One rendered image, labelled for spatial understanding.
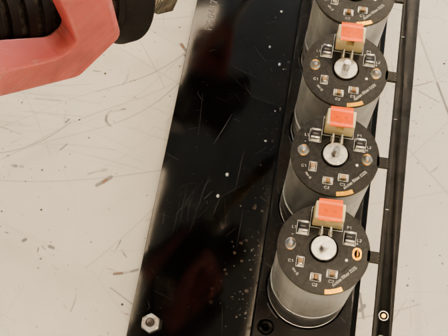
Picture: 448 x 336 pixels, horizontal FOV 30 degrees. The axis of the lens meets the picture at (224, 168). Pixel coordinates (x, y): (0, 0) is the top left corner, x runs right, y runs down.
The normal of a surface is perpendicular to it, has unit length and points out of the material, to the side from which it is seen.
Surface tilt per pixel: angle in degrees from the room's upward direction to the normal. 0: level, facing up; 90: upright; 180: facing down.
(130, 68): 0
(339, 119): 0
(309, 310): 90
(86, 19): 99
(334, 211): 0
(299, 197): 90
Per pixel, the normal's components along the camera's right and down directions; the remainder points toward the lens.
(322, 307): 0.06, 0.92
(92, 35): 0.63, 0.76
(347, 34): 0.02, -0.39
